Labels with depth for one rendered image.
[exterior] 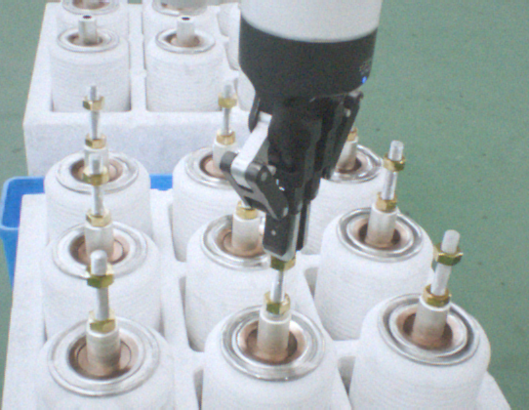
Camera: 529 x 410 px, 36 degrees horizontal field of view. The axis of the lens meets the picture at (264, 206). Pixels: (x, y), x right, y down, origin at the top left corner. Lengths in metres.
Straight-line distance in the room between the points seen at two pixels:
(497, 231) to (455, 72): 0.54
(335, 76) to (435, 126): 1.02
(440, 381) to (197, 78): 0.54
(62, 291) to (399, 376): 0.26
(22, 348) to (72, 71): 0.41
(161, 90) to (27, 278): 0.35
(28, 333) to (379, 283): 0.29
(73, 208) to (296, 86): 0.35
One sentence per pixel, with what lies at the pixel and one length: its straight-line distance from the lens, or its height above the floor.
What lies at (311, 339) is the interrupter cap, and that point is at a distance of 0.58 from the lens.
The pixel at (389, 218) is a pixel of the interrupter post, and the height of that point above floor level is 0.28.
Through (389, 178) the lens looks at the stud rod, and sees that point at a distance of 0.66.
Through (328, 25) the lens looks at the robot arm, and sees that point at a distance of 0.41.
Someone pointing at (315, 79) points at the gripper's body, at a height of 0.48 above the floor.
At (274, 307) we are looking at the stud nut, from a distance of 0.55.
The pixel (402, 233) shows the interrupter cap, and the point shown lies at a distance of 0.70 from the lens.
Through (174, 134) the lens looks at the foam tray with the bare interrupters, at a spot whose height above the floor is 0.16.
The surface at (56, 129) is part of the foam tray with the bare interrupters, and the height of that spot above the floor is 0.17.
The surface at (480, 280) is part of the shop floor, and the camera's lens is 1.09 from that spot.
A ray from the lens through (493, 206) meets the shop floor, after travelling 1.25.
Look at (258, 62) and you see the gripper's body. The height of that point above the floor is 0.48.
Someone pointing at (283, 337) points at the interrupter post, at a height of 0.27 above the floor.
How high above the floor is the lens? 0.65
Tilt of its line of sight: 34 degrees down
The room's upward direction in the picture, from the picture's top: 5 degrees clockwise
